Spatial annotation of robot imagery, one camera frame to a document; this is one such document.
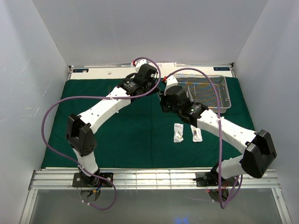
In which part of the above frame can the metal mesh instrument tray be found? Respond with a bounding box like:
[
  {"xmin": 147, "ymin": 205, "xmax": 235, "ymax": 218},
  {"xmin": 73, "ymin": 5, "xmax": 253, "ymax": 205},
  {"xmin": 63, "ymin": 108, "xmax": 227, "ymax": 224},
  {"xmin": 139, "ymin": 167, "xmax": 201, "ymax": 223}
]
[{"xmin": 174, "ymin": 73, "xmax": 231, "ymax": 113}]

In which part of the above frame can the plastic packet printed label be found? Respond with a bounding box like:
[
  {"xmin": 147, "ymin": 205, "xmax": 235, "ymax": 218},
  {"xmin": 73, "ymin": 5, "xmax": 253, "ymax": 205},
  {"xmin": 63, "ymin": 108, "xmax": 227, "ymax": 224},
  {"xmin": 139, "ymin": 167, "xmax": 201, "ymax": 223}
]
[{"xmin": 173, "ymin": 123, "xmax": 184, "ymax": 143}]

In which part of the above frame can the plastic packet black yellow part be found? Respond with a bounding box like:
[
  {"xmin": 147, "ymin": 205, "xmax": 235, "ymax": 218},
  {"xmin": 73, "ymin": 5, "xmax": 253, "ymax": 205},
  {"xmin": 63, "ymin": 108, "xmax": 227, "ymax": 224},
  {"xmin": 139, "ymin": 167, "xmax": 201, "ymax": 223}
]
[{"xmin": 191, "ymin": 125, "xmax": 203, "ymax": 142}]

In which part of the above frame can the green surgical cloth wrap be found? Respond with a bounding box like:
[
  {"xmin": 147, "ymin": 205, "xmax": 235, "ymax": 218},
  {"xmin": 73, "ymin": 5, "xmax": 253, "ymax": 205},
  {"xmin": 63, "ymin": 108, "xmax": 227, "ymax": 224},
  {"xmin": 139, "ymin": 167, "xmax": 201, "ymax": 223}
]
[{"xmin": 41, "ymin": 77, "xmax": 256, "ymax": 169}]

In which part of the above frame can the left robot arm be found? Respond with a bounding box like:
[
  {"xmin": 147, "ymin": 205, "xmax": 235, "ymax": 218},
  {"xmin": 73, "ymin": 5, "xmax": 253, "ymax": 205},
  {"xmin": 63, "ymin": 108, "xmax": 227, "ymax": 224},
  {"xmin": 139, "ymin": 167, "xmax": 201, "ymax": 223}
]
[{"xmin": 66, "ymin": 64, "xmax": 159, "ymax": 187}]

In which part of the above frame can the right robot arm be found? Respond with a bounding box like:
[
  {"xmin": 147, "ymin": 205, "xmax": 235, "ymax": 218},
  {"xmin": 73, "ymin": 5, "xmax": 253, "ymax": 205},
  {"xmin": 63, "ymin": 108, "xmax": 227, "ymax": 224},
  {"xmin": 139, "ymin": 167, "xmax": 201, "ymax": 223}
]
[{"xmin": 160, "ymin": 85, "xmax": 277, "ymax": 186}]

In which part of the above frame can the white paper sheet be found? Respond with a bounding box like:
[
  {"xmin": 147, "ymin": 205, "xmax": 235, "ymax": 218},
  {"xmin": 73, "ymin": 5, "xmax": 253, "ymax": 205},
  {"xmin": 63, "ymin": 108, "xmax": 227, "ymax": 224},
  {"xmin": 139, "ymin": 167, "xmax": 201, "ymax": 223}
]
[{"xmin": 157, "ymin": 62, "xmax": 177, "ymax": 68}]

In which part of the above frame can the right blue label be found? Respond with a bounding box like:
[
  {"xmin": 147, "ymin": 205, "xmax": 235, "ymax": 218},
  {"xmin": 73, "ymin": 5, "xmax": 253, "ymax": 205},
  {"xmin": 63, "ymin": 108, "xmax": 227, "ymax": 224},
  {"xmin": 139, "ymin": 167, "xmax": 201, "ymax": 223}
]
[{"xmin": 213, "ymin": 67, "xmax": 230, "ymax": 71}]

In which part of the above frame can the blue label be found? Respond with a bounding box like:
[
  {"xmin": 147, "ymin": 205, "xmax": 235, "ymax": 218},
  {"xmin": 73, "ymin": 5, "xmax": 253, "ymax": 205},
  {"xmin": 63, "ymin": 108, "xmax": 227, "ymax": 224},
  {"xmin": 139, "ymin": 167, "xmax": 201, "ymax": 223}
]
[
  {"xmin": 72, "ymin": 69, "xmax": 89, "ymax": 73},
  {"xmin": 213, "ymin": 67, "xmax": 230, "ymax": 71}
]

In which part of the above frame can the left blue label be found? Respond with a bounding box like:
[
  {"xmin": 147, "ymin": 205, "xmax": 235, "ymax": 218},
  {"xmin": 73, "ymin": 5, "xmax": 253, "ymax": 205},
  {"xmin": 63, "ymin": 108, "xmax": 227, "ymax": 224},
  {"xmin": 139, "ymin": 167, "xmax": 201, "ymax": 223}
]
[{"xmin": 72, "ymin": 69, "xmax": 89, "ymax": 73}]

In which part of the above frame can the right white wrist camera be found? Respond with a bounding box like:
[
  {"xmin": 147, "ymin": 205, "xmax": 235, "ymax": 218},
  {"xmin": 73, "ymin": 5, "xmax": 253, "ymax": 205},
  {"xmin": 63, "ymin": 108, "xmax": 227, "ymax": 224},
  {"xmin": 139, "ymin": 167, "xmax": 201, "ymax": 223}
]
[{"xmin": 162, "ymin": 75, "xmax": 178, "ymax": 91}]

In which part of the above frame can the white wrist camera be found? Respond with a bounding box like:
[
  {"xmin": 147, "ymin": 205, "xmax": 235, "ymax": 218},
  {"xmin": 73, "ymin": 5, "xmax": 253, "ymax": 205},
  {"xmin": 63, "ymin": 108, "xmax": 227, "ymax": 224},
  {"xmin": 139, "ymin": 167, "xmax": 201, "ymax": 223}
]
[
  {"xmin": 132, "ymin": 59, "xmax": 147, "ymax": 72},
  {"xmin": 162, "ymin": 75, "xmax": 178, "ymax": 91}
]

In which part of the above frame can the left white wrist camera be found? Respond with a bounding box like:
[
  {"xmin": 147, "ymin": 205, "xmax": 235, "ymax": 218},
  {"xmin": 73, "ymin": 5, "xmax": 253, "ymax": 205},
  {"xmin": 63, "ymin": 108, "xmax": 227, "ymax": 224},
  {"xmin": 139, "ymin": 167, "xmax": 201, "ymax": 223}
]
[{"xmin": 132, "ymin": 59, "xmax": 147, "ymax": 72}]

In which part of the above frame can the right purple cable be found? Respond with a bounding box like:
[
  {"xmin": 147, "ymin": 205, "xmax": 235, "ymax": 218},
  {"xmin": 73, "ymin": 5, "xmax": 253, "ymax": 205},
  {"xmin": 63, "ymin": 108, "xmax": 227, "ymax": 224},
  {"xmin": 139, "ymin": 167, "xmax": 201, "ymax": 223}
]
[{"xmin": 163, "ymin": 67, "xmax": 243, "ymax": 210}]

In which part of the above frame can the purple cable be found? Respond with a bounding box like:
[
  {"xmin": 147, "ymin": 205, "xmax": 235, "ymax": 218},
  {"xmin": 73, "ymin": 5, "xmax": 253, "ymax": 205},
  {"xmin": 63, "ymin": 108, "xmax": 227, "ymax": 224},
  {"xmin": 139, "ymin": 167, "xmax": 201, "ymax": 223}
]
[
  {"xmin": 42, "ymin": 56, "xmax": 117, "ymax": 210},
  {"xmin": 163, "ymin": 67, "xmax": 243, "ymax": 210}
]

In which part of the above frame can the aluminium front rail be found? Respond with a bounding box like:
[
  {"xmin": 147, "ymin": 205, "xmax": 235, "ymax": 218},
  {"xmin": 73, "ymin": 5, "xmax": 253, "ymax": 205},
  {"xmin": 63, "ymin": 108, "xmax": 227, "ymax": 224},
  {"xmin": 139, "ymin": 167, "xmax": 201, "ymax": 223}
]
[{"xmin": 29, "ymin": 168, "xmax": 280, "ymax": 190}]

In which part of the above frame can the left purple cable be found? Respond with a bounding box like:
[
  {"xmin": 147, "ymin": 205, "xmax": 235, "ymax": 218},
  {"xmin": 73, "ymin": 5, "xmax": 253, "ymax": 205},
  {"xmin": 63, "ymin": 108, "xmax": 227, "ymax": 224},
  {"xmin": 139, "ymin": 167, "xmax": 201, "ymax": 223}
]
[{"xmin": 42, "ymin": 56, "xmax": 117, "ymax": 210}]

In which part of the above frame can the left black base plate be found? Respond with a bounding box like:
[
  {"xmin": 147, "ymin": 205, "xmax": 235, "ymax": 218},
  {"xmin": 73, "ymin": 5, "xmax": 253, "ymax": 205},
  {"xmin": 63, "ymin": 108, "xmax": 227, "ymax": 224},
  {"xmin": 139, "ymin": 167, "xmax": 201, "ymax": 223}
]
[{"xmin": 72, "ymin": 172, "xmax": 112, "ymax": 188}]

